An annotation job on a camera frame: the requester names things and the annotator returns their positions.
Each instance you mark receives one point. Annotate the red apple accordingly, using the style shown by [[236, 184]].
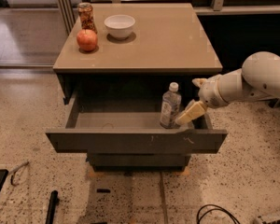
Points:
[[87, 39]]

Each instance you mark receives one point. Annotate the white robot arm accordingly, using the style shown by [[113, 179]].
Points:
[[257, 79]]

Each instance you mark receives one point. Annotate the open grey top drawer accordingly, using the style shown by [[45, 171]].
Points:
[[101, 122]]

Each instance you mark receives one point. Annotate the white ceramic bowl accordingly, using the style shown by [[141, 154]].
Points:
[[120, 26]]

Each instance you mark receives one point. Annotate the black bar on floor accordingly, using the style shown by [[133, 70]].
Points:
[[53, 202]]

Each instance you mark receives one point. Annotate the small black tape piece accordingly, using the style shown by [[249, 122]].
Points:
[[103, 190]]

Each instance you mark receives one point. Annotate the grey cabinet with counter top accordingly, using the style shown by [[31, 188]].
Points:
[[168, 44]]

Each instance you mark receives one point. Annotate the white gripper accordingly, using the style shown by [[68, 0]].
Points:
[[210, 92]]

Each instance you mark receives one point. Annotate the clear plastic water bottle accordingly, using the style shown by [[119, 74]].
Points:
[[170, 106]]

